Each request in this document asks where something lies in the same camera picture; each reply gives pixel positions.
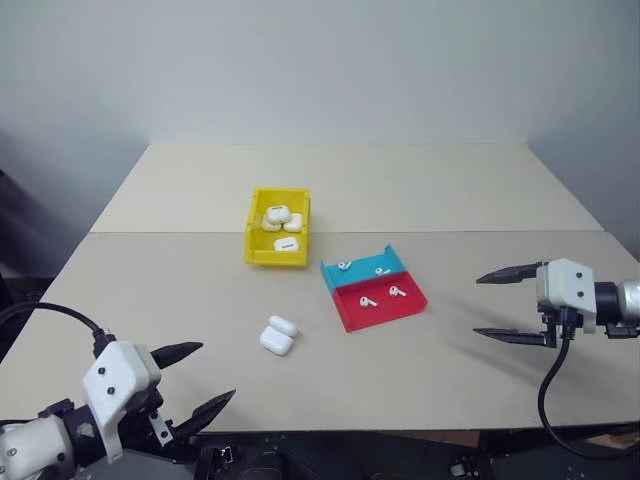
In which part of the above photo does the black bracket with white clip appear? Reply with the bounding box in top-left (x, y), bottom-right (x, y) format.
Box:
top-left (447, 448), bottom-right (496, 480)
top-left (194, 442), bottom-right (242, 480)

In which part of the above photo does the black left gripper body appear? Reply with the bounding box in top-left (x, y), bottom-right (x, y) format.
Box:
top-left (117, 382), bottom-right (197, 465)

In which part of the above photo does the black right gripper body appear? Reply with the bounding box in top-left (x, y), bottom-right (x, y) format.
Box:
top-left (538, 307), bottom-right (567, 348)

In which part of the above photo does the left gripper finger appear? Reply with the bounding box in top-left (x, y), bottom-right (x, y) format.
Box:
top-left (172, 389), bottom-right (237, 446)
top-left (149, 341), bottom-right (205, 373)

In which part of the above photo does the blue plastic tray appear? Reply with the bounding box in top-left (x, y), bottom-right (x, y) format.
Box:
top-left (319, 243), bottom-right (412, 296)

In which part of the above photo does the yellow plastic bin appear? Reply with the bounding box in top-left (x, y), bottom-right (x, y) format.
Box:
top-left (243, 186), bottom-right (314, 270)

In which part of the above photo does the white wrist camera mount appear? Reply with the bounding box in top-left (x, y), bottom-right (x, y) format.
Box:
top-left (535, 257), bottom-right (598, 335)
top-left (81, 340), bottom-right (163, 460)

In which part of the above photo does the red plastic tray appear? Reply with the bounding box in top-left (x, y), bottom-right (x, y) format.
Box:
top-left (330, 272), bottom-right (430, 333)

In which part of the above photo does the white earbud case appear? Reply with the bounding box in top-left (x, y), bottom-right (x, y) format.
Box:
top-left (258, 314), bottom-right (300, 357)

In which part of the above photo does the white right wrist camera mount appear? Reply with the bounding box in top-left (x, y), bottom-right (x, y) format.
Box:
top-left (535, 257), bottom-right (598, 335)

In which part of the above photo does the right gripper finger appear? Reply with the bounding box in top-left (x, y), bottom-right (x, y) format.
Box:
top-left (476, 261), bottom-right (544, 287)
top-left (472, 327), bottom-right (549, 348)

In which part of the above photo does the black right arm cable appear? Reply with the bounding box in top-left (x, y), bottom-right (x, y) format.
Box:
top-left (538, 305), bottom-right (640, 461)

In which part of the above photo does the dark rounded shape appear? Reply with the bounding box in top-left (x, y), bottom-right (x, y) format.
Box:
top-left (244, 448), bottom-right (302, 480)

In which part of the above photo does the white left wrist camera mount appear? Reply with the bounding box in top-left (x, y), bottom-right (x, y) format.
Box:
top-left (81, 340), bottom-right (163, 460)

